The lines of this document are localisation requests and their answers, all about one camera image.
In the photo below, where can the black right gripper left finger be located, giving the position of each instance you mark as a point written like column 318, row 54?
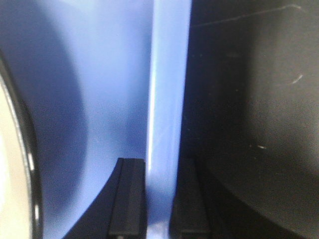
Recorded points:
column 119, row 211

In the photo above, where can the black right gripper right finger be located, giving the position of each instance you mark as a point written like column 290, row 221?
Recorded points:
column 204, row 209

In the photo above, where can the beige plate with black rim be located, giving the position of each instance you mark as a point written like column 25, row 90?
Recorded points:
column 21, row 215

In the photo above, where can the blue plastic tray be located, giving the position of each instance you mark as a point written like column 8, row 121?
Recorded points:
column 102, row 80

